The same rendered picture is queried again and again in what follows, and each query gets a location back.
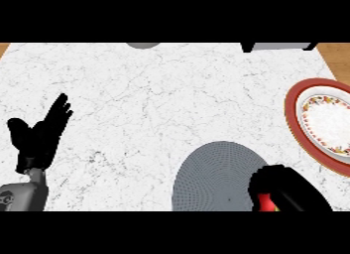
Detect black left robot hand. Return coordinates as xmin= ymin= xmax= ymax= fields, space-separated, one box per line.
xmin=6 ymin=92 xmax=75 ymax=176

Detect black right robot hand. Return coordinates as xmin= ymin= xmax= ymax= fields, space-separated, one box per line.
xmin=248 ymin=164 xmax=333 ymax=212

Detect red tomato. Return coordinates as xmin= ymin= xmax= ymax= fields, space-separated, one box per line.
xmin=257 ymin=192 xmax=280 ymax=212

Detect grey round placemat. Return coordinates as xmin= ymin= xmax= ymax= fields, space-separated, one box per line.
xmin=171 ymin=141 xmax=268 ymax=212

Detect red-rimmed white floral plate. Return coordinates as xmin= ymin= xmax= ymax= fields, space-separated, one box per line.
xmin=282 ymin=77 xmax=350 ymax=181

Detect grey round object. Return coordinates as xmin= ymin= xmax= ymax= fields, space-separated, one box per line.
xmin=124 ymin=43 xmax=162 ymax=50

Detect grey and black appliance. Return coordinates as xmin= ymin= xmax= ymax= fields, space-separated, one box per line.
xmin=239 ymin=43 xmax=319 ymax=54

